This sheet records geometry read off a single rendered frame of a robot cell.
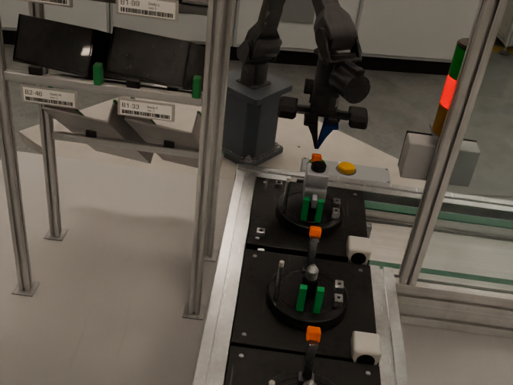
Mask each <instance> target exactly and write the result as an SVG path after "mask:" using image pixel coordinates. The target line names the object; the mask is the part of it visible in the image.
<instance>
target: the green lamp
mask: <svg viewBox="0 0 513 385"><path fill-rule="evenodd" d="M465 52H466V51H465V50H464V49H462V48H460V47H459V46H458V44H457V45H456V49H455V51H454V54H453V59H452V62H451V65H450V69H449V72H448V74H449V76H450V77H451V78H452V79H455V80H457V77H458V75H459V72H460V67H461V65H462V62H463V58H464V55H465Z"/></svg>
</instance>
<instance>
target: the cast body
mask: <svg viewBox="0 0 513 385"><path fill-rule="evenodd" d="M328 181H329V166H328V165H326V164H325V163H324V162H321V161H314V162H312V163H307V167H306V172H305V178H304V183H303V200H304V197H309V198H310V202H311V208H312V209H316V206H317V202H318V199H324V201H325V198H326V194H327V185H328Z"/></svg>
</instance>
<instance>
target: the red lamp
mask: <svg viewBox="0 0 513 385"><path fill-rule="evenodd" d="M456 82H457V81H456V80H455V79H452V78H451V77H450V76H449V74H448V75H447V80H446V82H445V86H444V90H443V93H442V96H441V99H440V103H441V104H442V106H443V107H445V108H447V109H448V108H449V105H450V100H451V98H452V95H453V91H454V88H455V85H456Z"/></svg>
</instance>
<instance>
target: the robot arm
mask: <svg viewBox="0 0 513 385"><path fill-rule="evenodd" d="M311 1H312V4H313V6H314V9H315V14H316V20H315V25H314V32H315V41H316V44H317V46H318V48H316V49H314V53H315V54H317V55H318V62H317V67H316V72H315V81H314V80H313V79H305V87H304V94H310V99H309V100H308V101H309V102H310V103H311V104H310V106H309V105H299V104H298V99H297V98H293V97H288V96H282V97H281V98H280V100H279V107H278V113H277V115H278V117H279V118H287V119H294V118H295V117H296V113H298V114H303V115H304V125H305V126H308V128H309V130H310V132H311V136H312V140H313V144H314V147H315V149H318V148H319V147H320V146H321V144H322V143H323V142H324V140H325V138H326V137H327V136H328V135H329V134H330V133H331V132H332V131H333V130H338V128H339V121H340V120H346V121H349V123H348V125H349V126H350V127H351V128H357V129H363V130H364V129H366V127H367V124H368V112H367V110H366V108H363V107H357V106H350V107H349V111H348V112H347V111H341V110H340V109H337V107H338V102H339V98H340V95H341V96H342V97H343V98H344V99H346V100H347V101H348V102H349V103H352V104H356V103H358V102H361V101H363V100H364V99H365V98H366V97H367V95H368V94H369V91H370V83H369V80H368V79H367V78H366V77H365V76H364V74H365V70H364V69H363V68H362V67H359V66H357V65H356V64H355V62H361V61H362V56H361V53H362V50H361V47H360V42H359V39H358V34H357V29H356V27H355V25H354V23H353V20H352V18H351V16H350V15H349V14H348V13H347V12H346V11H345V10H344V9H343V8H342V7H341V6H340V3H339V1H338V0H311ZM285 3H286V0H263V3H262V7H261V10H260V15H259V18H258V21H257V23H256V24H255V25H254V26H253V27H252V28H251V29H250V30H249V31H248V32H247V36H246V37H245V40H244V42H243V43H242V44H241V45H240V46H239V47H238V48H237V58H238V59H239V60H240V61H241V62H242V63H243V66H242V68H241V76H240V78H238V79H237V80H236V81H237V82H239V83H241V84H243V85H245V86H247V87H249V88H251V89H259V88H261V87H264V86H267V85H269V84H270V83H271V82H270V81H269V80H267V79H266V76H267V70H268V62H275V61H276V58H277V55H278V53H279V50H280V47H281V45H282V40H281V39H280V36H279V33H278V31H277V28H278V26H279V21H280V18H281V15H282V11H283V9H284V5H285ZM340 50H350V51H351V53H338V52H336V51H340ZM318 116H319V117H324V122H323V125H322V127H321V132H320V134H319V137H318Z"/></svg>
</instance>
